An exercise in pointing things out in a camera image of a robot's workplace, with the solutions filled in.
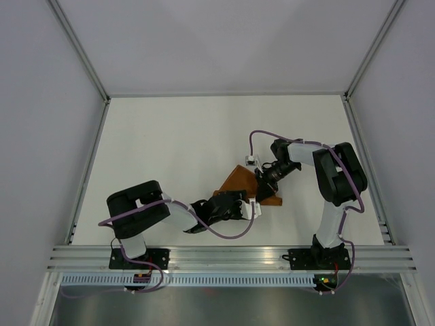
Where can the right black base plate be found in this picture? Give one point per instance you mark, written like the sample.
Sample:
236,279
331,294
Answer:
302,259

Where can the aluminium frame post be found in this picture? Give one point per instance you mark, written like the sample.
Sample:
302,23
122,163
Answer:
68,30
375,46

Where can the left aluminium frame post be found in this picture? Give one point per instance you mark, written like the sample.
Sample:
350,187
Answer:
68,30

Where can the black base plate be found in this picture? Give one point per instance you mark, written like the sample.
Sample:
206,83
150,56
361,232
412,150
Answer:
302,259
158,257

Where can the right aluminium frame post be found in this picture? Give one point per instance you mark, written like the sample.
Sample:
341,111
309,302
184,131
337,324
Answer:
375,46

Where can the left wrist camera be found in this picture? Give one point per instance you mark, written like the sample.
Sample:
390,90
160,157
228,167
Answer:
250,209

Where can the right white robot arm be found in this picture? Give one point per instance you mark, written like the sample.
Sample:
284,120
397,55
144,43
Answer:
341,181

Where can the aluminium mounting rail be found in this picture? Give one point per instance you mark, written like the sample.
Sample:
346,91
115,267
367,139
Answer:
368,259

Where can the white slotted cable duct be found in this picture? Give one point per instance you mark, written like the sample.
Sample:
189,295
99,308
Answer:
188,280

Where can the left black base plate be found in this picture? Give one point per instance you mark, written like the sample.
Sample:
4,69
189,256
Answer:
158,257

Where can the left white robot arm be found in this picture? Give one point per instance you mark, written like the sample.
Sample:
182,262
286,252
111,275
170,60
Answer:
138,208

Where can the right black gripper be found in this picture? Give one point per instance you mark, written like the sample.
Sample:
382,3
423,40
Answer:
264,190

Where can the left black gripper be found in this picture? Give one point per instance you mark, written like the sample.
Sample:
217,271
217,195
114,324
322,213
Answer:
238,195

